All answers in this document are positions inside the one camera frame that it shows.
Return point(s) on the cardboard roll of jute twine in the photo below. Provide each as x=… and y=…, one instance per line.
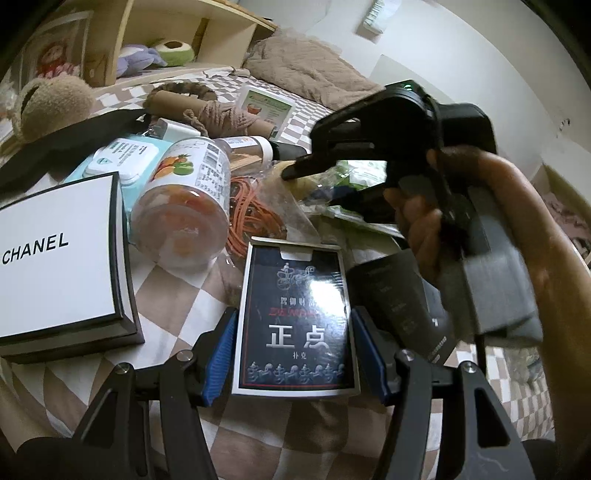
x=221, y=115

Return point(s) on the beige fluffy blanket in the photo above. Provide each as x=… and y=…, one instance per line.
x=304, y=69

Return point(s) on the white charger plug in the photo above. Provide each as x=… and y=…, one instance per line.
x=173, y=129

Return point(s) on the checkered bedsheet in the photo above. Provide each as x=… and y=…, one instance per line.
x=184, y=295

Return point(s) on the brown fuzzy pouch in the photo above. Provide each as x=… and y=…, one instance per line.
x=55, y=104

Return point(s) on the clear jar with fruit label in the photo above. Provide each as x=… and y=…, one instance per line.
x=184, y=203

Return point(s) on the person's right forearm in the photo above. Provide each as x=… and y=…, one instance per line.
x=563, y=267

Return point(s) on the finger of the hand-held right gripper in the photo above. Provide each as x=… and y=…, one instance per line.
x=374, y=205
x=351, y=134

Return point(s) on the small clear bottle white cap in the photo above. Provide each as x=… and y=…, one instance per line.
x=244, y=145

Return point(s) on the black tube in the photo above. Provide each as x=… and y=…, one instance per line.
x=392, y=300

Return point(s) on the black cloth band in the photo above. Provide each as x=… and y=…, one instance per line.
x=69, y=138

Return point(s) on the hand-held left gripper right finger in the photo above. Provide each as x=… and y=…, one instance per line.
x=369, y=360

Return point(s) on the person's right hand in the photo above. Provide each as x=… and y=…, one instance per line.
x=415, y=230

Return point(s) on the hanging white paper bag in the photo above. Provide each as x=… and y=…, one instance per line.
x=376, y=16

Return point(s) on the wooden shelf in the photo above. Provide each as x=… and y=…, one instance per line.
x=194, y=18

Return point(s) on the picture frame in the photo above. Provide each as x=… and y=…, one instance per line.
x=55, y=55

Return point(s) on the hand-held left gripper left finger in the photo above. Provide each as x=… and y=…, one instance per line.
x=220, y=357

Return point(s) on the white box with black trim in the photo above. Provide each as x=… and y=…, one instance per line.
x=60, y=258

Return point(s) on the green coconut plush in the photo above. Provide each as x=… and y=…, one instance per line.
x=175, y=50

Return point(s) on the light blue wet wipes pack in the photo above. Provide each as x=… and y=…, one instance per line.
x=120, y=157

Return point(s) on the clear plastic bag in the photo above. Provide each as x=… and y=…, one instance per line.
x=286, y=198

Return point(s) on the purple plush toy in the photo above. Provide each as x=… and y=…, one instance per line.
x=138, y=57

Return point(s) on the dark playing card box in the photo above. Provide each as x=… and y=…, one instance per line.
x=295, y=323

